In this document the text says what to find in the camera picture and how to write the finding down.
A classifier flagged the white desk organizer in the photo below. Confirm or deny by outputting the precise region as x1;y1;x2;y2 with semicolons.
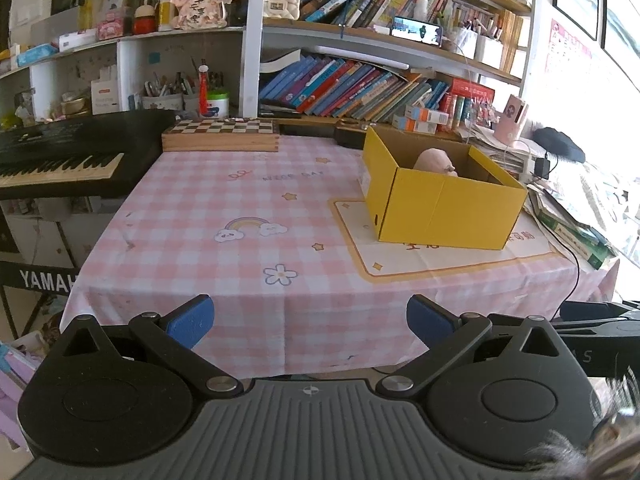
475;35;505;70

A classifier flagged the brass bowl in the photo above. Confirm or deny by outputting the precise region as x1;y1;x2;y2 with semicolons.
61;95;92;116

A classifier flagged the stack of glossy papers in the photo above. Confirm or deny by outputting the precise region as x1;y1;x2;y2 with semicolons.
545;160;640;261

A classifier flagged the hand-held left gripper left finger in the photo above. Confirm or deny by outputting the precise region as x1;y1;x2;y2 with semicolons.
60;294;243;397

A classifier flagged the red tassel ornament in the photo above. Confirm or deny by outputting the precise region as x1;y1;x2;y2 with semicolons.
198;58;211;117

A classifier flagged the blue tissue pack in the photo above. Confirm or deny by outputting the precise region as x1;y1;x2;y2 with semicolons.
17;44;58;67

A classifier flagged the purple plastic item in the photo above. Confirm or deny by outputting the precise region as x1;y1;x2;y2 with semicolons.
0;340;46;453

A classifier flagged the desktop with pink checkered tablecloth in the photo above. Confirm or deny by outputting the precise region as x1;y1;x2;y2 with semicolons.
59;135;621;378

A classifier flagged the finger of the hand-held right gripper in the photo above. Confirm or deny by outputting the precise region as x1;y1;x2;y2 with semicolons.
559;300;640;322

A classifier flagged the black keyboard stand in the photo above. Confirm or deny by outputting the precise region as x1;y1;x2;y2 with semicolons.
0;195;126;341

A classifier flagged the green cover book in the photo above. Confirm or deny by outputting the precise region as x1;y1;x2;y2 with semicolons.
527;195;618;270

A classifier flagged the black electronic keyboard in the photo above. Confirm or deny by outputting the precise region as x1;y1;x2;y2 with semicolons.
0;110;176;201

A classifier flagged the yellow cardboard box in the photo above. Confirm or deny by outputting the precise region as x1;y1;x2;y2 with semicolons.
361;125;529;251

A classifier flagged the orange white small carton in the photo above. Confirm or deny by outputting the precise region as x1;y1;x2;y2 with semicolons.
391;115;437;135
405;105;450;125

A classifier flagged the pink crown-shaped holder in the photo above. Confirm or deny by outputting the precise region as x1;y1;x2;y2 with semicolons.
494;94;530;147

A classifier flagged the row of orange thin books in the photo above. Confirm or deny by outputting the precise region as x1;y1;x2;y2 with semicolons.
500;10;525;76

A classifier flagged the thick white-paged book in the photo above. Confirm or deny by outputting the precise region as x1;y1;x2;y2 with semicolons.
260;49;303;73

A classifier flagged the white bookshelf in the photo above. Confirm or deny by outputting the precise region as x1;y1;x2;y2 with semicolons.
0;0;538;136

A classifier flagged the black cable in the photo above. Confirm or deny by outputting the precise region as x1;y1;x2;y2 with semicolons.
547;232;581;321

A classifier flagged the white box with red label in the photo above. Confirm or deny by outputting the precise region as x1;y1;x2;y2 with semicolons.
91;77;121;115

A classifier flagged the row of leaning colourful books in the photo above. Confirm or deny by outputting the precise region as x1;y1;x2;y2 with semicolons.
259;55;451;123

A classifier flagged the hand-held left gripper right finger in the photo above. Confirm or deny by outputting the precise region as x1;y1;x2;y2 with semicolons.
376;294;563;397

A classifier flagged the long white tube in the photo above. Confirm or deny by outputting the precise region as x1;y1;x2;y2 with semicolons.
315;45;412;70

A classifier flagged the wooden chess board box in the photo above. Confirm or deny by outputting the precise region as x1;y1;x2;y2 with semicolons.
161;117;280;153

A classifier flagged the white pen holder with pens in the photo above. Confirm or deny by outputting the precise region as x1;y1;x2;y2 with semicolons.
142;71;198;111

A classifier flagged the white jar with green lid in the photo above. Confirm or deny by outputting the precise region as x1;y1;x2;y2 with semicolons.
206;90;231;120

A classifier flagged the pink alphabet wall poster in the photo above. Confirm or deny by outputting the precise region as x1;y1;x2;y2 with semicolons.
547;19;591;111

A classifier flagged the thick red book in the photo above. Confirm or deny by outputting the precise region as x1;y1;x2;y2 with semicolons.
450;77;496;103

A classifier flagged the grey furry cuff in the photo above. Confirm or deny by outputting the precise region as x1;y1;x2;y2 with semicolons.
525;375;640;480

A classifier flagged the dark brown box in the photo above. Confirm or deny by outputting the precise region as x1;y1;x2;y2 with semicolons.
334;121;370;150

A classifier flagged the white tissue pack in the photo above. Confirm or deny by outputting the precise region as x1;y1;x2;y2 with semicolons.
59;30;98;52

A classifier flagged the black flat case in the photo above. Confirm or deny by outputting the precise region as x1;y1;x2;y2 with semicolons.
260;104;303;120

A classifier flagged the pink plush pig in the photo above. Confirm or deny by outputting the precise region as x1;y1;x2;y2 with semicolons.
415;148;460;177

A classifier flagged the smartphone with lit screen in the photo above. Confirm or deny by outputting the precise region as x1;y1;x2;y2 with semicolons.
391;16;443;45

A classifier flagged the black rounded object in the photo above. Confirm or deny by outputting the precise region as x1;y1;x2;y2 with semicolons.
532;127;586;163

